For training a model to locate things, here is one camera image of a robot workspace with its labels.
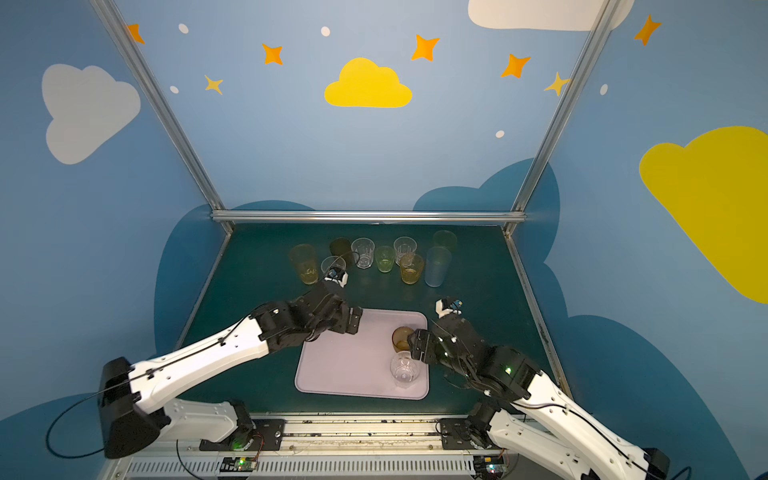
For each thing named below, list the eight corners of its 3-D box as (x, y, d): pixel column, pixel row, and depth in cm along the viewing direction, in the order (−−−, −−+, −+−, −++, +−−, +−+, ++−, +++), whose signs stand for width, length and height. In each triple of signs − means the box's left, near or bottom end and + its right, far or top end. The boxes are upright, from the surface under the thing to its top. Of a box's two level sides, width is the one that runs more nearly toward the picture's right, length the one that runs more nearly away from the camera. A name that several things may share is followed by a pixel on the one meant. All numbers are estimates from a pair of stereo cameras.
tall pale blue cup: (424, 287, 106) (429, 265, 96) (422, 269, 111) (427, 246, 101) (446, 287, 106) (453, 265, 96) (443, 269, 111) (450, 246, 101)
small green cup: (381, 278, 110) (381, 262, 102) (375, 263, 115) (374, 247, 107) (398, 274, 111) (399, 258, 104) (391, 259, 116) (392, 242, 109)
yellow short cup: (400, 284, 106) (402, 270, 100) (400, 268, 111) (401, 253, 105) (421, 284, 107) (424, 270, 100) (420, 268, 111) (422, 253, 105)
